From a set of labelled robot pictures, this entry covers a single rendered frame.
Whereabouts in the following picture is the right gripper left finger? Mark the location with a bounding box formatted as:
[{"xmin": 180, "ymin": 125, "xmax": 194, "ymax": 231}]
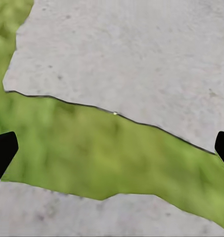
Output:
[{"xmin": 0, "ymin": 132, "xmax": 18, "ymax": 179}]

